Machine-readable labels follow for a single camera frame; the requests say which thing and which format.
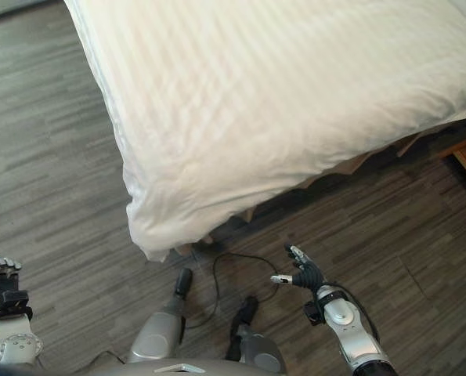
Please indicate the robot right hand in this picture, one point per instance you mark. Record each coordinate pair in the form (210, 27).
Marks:
(305, 272)

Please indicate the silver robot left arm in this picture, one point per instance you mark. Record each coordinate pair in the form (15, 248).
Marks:
(7, 337)

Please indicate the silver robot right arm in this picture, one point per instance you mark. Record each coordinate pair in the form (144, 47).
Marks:
(350, 329)

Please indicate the silver robot right leg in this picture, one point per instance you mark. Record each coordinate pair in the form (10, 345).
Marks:
(252, 337)

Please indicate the white striped duvet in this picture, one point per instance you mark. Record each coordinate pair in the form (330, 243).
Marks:
(232, 117)

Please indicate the silver robot torso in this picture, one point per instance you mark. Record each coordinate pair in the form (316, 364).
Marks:
(146, 368)

